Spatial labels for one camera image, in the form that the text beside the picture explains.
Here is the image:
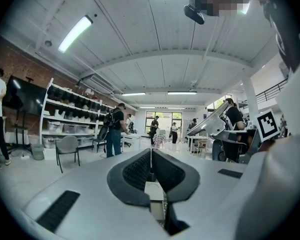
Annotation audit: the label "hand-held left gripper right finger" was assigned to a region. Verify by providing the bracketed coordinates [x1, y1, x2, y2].
[151, 148, 249, 240]

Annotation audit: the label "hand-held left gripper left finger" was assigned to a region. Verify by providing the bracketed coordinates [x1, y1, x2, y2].
[21, 147, 166, 240]

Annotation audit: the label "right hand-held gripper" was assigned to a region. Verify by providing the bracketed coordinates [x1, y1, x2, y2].
[210, 109, 282, 165]

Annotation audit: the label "white table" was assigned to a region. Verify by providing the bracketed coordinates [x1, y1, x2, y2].
[187, 134, 212, 157]
[120, 131, 143, 149]

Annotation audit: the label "grey chair black legs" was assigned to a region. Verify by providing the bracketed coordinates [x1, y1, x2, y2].
[54, 135, 82, 174]

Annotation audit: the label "balcony railing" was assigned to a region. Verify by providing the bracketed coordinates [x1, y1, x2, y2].
[255, 78, 290, 105]

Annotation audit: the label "long ceiling light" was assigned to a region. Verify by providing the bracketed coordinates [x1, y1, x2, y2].
[120, 91, 147, 97]
[167, 91, 198, 96]
[57, 14, 94, 54]

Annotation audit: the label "checkered cloth table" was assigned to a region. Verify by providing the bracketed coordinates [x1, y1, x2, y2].
[152, 133, 168, 149]

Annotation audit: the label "large window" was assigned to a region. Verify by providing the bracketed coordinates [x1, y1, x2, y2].
[145, 111, 183, 135]

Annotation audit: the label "white shelf rack clear bins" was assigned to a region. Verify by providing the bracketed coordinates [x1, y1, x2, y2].
[39, 77, 116, 150]

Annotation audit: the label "black screen on stand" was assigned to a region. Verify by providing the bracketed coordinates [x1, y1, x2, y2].
[1, 74, 49, 157]

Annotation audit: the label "person's black shirt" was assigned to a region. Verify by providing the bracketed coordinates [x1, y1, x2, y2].
[249, 0, 300, 73]

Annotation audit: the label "person's head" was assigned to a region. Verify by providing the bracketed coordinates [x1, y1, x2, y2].
[188, 0, 268, 18]

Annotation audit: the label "head-worn black camera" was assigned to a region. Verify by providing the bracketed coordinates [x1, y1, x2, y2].
[183, 3, 206, 25]

